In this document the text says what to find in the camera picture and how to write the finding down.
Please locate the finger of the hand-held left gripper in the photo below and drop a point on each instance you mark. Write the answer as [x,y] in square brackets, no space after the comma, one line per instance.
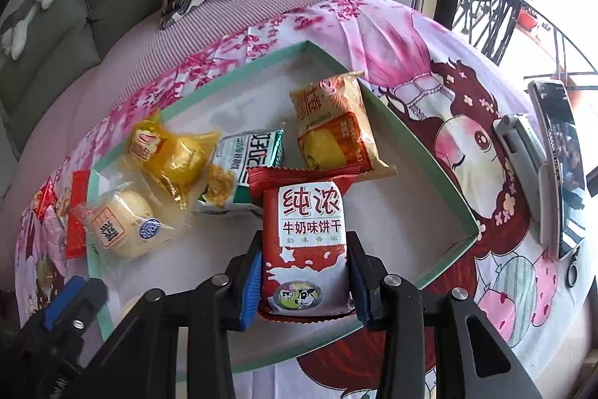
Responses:
[60,303]
[88,305]

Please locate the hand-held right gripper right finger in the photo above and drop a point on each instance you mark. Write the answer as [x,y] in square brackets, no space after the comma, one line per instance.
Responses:
[359,287]

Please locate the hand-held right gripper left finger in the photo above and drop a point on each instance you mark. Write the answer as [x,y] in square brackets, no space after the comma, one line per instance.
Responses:
[250,287]

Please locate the red white biscuit packet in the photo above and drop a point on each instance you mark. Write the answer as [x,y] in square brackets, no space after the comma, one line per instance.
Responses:
[303,230]

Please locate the red gold-patterned snack packet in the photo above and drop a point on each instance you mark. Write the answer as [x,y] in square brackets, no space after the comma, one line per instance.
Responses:
[78,216]

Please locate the clear round bun packet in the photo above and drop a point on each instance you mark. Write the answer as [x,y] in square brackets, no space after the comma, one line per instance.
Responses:
[126,216]

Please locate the teal shallow cardboard tray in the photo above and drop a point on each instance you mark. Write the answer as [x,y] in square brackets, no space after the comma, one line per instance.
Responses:
[413,198]

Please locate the red orange snack packet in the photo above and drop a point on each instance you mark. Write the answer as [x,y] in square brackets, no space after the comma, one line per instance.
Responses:
[44,198]

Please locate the green white snack packet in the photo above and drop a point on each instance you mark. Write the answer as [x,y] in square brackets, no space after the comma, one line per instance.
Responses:
[247,160]

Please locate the yellow clear cake packet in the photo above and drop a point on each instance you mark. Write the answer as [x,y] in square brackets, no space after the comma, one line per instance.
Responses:
[177,156]

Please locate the orange bread packet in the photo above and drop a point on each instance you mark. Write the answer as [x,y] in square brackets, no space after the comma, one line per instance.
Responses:
[334,128]

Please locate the silver phone stand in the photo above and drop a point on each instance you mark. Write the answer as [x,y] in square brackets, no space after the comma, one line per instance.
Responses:
[521,146]

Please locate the smartphone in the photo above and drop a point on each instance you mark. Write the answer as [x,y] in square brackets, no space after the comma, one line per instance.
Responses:
[560,160]

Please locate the pink printed blanket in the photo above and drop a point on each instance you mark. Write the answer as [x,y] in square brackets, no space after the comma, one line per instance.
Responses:
[420,53]

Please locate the grey white plush toy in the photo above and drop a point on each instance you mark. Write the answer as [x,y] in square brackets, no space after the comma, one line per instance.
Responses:
[32,1]

